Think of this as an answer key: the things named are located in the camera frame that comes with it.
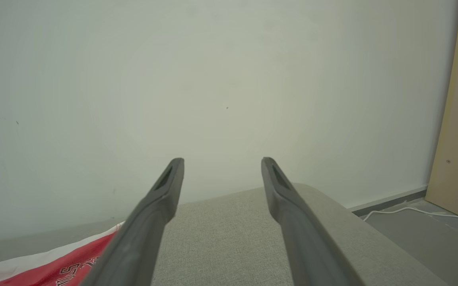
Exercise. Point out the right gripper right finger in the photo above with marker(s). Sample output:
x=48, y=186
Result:
x=304, y=238

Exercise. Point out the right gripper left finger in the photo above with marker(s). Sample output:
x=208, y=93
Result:
x=149, y=230

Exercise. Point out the red white-trimmed shorts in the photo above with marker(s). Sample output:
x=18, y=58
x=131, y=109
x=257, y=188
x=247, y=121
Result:
x=66, y=266

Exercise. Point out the grey fabric sofa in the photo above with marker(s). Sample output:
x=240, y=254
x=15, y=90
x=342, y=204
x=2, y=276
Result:
x=229, y=238

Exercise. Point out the grey white baseboard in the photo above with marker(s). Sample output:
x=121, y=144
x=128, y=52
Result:
x=392, y=202

